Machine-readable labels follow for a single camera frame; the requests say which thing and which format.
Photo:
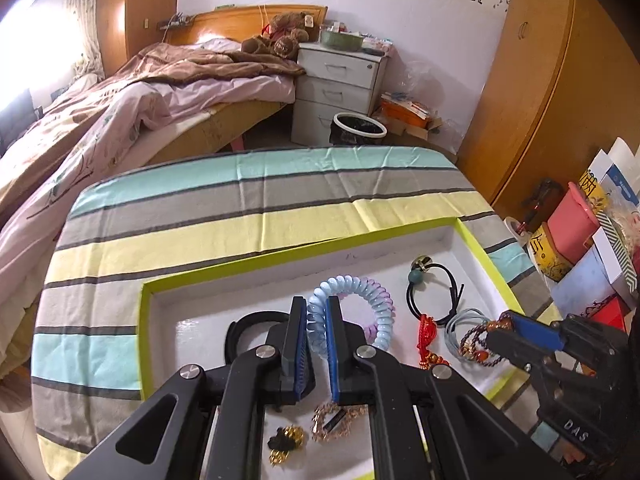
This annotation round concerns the cardboard box with orange packets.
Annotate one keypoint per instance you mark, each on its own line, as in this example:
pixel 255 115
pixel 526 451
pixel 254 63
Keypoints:
pixel 407 112

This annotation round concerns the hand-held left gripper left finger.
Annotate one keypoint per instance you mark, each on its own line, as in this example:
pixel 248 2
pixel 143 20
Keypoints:
pixel 299 360

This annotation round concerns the brown blanket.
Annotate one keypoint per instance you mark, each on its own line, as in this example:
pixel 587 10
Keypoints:
pixel 175 65

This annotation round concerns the wooden wardrobe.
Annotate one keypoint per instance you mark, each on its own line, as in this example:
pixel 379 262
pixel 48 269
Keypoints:
pixel 540 85

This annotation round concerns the pink plastic bucket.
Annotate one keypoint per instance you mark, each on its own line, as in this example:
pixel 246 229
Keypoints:
pixel 570 225

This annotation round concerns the green basin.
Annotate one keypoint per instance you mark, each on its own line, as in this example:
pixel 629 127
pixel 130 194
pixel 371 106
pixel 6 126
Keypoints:
pixel 342 40

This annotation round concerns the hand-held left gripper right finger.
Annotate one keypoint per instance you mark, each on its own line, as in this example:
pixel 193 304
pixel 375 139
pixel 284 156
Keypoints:
pixel 332 360

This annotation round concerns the black trash bin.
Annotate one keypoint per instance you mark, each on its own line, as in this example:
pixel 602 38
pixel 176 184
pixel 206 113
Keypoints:
pixel 357 130

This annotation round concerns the green-edged white tray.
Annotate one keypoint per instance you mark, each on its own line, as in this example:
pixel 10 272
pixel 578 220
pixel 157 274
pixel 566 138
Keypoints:
pixel 225 300

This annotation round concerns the black wristband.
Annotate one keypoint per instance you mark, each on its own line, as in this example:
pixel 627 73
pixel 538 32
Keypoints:
pixel 231 332

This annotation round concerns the bed with pink quilt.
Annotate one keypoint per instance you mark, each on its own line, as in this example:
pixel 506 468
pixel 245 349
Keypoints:
pixel 75 160

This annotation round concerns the black chair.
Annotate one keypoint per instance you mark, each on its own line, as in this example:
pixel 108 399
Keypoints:
pixel 17 115

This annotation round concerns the red box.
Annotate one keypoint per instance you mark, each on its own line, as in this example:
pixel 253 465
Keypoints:
pixel 610 312

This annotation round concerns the tall wooden cabinet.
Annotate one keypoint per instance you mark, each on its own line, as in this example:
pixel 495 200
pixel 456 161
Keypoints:
pixel 140 10

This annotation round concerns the black gold hair accessory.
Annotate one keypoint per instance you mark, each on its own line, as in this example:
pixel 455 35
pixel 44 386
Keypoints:
pixel 285 442

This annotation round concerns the white paper bags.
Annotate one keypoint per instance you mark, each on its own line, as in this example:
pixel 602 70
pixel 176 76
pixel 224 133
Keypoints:
pixel 620 195

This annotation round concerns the black red metal frame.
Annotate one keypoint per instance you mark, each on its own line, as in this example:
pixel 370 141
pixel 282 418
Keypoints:
pixel 542 200

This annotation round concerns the brown teddy bear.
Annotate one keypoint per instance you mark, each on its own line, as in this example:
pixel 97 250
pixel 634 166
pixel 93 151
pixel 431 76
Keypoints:
pixel 285 22

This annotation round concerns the yellow printed box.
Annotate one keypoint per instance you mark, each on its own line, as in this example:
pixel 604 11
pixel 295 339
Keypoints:
pixel 550 255

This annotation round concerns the white nightstand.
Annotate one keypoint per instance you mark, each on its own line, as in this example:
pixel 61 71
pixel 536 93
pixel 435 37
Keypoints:
pixel 340 90

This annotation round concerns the floral curtain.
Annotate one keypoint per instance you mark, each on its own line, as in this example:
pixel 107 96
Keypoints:
pixel 87 35

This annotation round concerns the power strip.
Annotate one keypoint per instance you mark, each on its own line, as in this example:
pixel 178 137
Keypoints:
pixel 175 21

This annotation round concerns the striped tablecloth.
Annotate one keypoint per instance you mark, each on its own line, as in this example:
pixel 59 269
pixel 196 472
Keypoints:
pixel 200 220

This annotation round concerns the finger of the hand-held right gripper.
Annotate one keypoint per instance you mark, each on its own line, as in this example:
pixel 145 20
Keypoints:
pixel 537 332
pixel 510 350

